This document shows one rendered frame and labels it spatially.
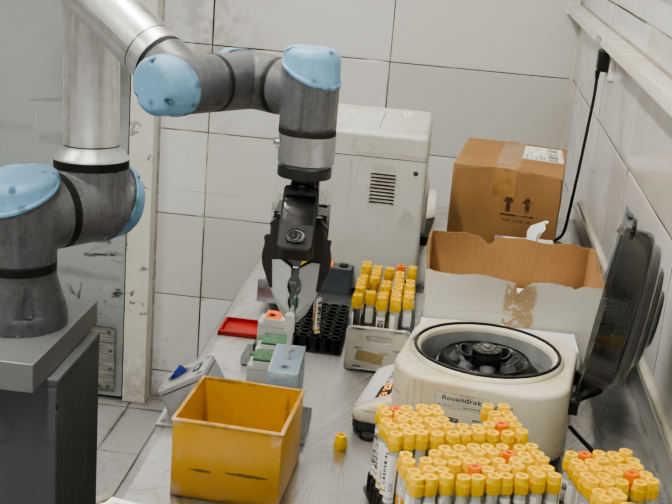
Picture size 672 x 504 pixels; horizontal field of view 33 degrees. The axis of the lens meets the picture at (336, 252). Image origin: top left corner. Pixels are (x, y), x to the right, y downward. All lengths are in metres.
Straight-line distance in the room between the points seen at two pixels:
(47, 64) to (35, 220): 1.83
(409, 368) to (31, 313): 0.58
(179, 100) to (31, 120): 2.16
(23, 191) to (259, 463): 0.57
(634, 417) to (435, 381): 0.38
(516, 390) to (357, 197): 0.71
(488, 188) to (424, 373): 1.01
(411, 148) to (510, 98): 1.34
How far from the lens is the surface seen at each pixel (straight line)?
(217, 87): 1.46
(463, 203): 2.46
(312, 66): 1.45
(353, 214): 2.09
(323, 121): 1.47
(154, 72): 1.42
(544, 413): 1.49
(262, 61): 1.51
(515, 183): 2.44
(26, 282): 1.73
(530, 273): 2.05
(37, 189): 1.70
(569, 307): 1.83
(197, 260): 3.57
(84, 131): 1.78
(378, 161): 2.06
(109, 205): 1.79
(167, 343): 3.69
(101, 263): 3.59
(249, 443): 1.34
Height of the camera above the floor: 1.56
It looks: 17 degrees down
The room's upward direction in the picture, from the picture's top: 5 degrees clockwise
